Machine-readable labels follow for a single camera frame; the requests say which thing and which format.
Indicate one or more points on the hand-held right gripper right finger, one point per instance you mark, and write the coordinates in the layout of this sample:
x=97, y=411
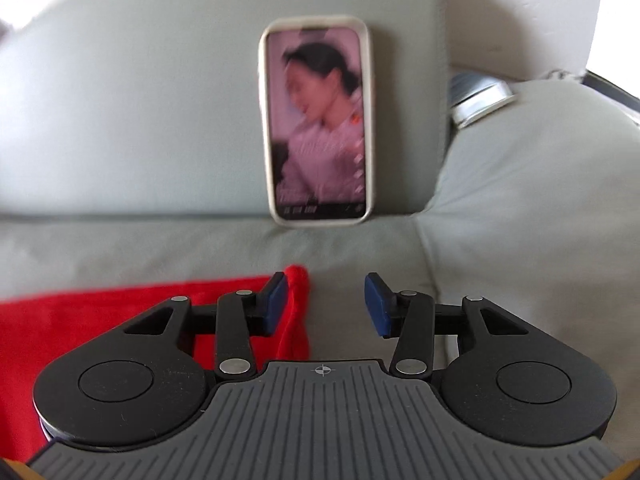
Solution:
x=377, y=305

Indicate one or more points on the small silver box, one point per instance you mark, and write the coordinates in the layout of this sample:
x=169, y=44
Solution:
x=480, y=100

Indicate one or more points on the red garment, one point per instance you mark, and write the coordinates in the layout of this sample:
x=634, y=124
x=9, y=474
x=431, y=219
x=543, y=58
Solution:
x=75, y=330

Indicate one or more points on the black curved rim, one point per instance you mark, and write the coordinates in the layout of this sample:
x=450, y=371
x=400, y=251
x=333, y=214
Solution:
x=617, y=95

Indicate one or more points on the grey sofa cushion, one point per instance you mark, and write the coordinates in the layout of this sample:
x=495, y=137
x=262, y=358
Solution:
x=540, y=200

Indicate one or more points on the grey sofa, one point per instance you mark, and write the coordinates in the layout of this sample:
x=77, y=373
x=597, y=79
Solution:
x=125, y=135

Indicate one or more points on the smartphone in white case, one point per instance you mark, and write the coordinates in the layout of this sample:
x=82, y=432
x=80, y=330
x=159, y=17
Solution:
x=317, y=125

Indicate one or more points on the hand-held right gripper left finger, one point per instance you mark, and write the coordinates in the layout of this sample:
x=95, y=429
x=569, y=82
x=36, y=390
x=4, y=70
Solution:
x=275, y=305

